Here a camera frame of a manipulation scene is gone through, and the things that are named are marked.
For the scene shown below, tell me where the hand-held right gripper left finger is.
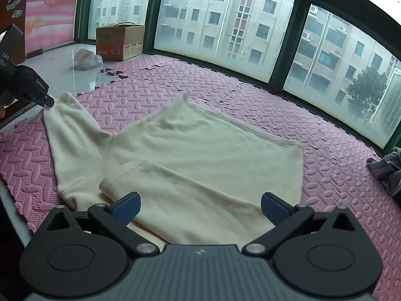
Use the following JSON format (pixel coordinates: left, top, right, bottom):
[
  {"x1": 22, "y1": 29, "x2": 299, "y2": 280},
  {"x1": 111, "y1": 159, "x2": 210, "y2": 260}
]
[{"x1": 46, "y1": 194, "x2": 160, "y2": 260}]

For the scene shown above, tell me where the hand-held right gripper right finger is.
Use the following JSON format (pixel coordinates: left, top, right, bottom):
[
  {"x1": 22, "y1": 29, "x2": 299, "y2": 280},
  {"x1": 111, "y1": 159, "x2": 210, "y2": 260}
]
[{"x1": 242, "y1": 194, "x2": 356, "y2": 260}]

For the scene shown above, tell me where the cream fleece garment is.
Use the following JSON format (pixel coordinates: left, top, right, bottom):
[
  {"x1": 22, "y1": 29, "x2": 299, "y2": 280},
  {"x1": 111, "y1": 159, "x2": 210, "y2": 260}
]
[{"x1": 42, "y1": 92, "x2": 304, "y2": 246}]

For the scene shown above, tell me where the person's left hand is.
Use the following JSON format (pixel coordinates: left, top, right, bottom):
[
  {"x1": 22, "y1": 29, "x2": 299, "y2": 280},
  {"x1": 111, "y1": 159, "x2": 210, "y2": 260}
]
[{"x1": 0, "y1": 90, "x2": 15, "y2": 120}]

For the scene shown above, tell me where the clear plastic bag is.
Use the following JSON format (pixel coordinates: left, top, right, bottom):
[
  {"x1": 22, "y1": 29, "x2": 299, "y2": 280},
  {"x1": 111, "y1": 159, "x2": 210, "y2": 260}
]
[{"x1": 73, "y1": 48, "x2": 104, "y2": 71}]

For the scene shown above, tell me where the loose pink foam strip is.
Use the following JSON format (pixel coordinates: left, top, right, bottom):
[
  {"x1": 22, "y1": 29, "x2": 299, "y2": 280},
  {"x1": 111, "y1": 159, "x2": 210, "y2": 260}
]
[{"x1": 99, "y1": 67, "x2": 129, "y2": 80}]

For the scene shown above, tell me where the brown wooden door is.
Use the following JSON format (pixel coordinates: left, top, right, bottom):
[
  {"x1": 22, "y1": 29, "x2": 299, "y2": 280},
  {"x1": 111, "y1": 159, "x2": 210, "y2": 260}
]
[{"x1": 0, "y1": 0, "x2": 32, "y2": 66}]

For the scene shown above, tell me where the brown cardboard box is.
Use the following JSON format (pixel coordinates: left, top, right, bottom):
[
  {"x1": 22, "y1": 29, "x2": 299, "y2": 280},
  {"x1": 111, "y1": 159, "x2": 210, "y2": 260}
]
[{"x1": 95, "y1": 22, "x2": 146, "y2": 61}]

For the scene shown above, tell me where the pink foam puzzle mat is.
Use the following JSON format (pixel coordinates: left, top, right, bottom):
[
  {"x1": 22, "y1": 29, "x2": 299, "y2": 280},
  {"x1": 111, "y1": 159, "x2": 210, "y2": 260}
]
[{"x1": 0, "y1": 55, "x2": 401, "y2": 301}]

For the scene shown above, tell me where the grey garment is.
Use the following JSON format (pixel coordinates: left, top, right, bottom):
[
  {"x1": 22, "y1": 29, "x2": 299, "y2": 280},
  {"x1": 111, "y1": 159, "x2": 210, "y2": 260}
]
[{"x1": 366, "y1": 147, "x2": 401, "y2": 199}]

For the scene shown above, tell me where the green tree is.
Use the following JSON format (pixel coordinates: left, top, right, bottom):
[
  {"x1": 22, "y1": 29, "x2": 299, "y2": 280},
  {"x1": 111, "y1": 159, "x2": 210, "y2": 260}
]
[{"x1": 346, "y1": 66, "x2": 389, "y2": 122}]

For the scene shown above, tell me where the white louvred grille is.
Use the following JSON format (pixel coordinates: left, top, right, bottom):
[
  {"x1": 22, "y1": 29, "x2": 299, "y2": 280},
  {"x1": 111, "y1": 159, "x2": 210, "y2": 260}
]
[{"x1": 370, "y1": 69, "x2": 401, "y2": 140}]

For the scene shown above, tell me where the beige apartment building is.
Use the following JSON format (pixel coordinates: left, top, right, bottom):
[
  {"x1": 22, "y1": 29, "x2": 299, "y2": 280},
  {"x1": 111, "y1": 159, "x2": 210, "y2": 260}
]
[{"x1": 89, "y1": 0, "x2": 401, "y2": 126}]

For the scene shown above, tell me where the dark green window frame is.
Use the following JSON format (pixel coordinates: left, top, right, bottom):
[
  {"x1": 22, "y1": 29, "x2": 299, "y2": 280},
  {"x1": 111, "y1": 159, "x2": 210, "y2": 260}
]
[{"x1": 73, "y1": 0, "x2": 401, "y2": 151}]

